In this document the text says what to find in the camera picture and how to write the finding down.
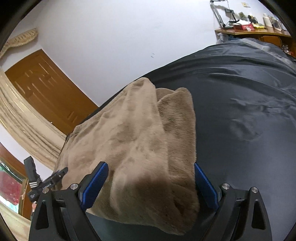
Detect wooden desk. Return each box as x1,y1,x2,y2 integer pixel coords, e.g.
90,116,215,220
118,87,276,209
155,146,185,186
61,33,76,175
215,27,292,50

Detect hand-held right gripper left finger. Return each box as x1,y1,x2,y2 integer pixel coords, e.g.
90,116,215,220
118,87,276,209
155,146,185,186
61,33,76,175
29,161,110,241

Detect black desk lamp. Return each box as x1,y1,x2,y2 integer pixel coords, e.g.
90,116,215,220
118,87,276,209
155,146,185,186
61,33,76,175
209,0,242,28

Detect clear plastic bag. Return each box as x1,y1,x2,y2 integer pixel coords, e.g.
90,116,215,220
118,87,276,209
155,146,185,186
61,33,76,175
217,32,233,44

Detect wooden door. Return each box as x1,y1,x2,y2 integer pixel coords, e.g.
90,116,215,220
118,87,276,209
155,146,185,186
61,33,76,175
5,49,99,136

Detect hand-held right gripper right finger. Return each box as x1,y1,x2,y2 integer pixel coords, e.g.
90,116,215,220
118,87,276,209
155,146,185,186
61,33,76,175
194,162,273,241

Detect white jug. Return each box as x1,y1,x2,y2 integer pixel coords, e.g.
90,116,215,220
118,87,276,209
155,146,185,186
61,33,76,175
262,13,274,29

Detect brown fleece garment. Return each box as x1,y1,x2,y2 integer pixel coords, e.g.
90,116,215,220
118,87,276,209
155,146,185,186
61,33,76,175
54,77,201,235

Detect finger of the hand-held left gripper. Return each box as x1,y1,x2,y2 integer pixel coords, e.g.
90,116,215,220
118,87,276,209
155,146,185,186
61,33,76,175
43,167,69,189

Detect wooden framed panel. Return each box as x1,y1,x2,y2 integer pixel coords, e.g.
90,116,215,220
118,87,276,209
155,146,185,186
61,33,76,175
0,142,33,220

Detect red box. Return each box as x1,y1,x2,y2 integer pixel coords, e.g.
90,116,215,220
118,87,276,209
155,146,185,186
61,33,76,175
233,23,255,31

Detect cream curtain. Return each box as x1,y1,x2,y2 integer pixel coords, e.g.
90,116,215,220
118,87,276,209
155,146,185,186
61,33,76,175
0,28,67,171

